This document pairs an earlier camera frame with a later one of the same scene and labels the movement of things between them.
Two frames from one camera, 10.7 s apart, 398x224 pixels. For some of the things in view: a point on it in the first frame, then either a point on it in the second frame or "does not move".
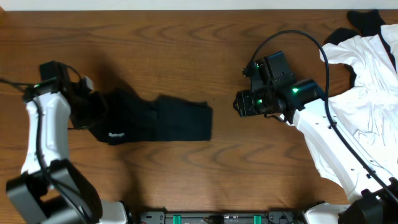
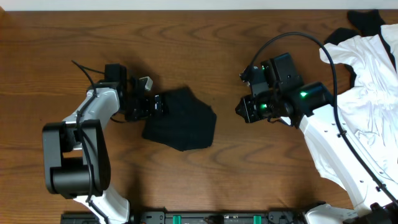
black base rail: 271,217 does not move
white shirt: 367,110 does not move
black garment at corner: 369,23 does not move
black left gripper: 94,104 to 157,104
